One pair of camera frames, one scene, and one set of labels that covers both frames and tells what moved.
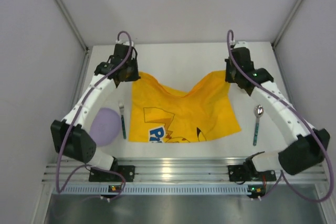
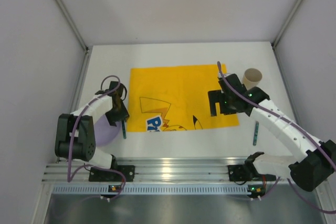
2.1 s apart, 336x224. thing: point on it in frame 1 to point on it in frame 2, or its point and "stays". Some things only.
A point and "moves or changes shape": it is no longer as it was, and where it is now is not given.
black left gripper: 128,74 to 118,113
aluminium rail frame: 180,170 stays
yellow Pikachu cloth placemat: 158,116 moves or changes shape
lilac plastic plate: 105,126 stays
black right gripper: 231,75 to 222,102
